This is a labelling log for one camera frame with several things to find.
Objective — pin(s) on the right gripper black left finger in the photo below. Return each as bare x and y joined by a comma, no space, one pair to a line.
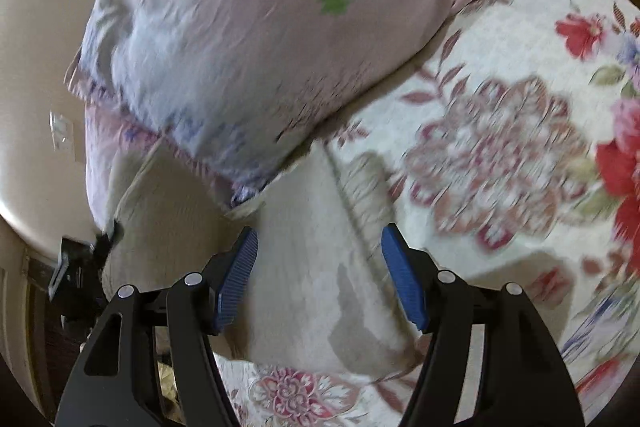
116,379

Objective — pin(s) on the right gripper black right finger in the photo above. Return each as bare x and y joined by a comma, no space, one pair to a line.
491,360

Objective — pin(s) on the beige ribbed knit garment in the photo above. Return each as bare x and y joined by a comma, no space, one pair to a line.
319,296

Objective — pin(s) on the white floral quilted bedspread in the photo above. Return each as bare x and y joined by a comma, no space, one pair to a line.
511,149

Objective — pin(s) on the pale pink floral pillow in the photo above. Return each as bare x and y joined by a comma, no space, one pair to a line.
238,84

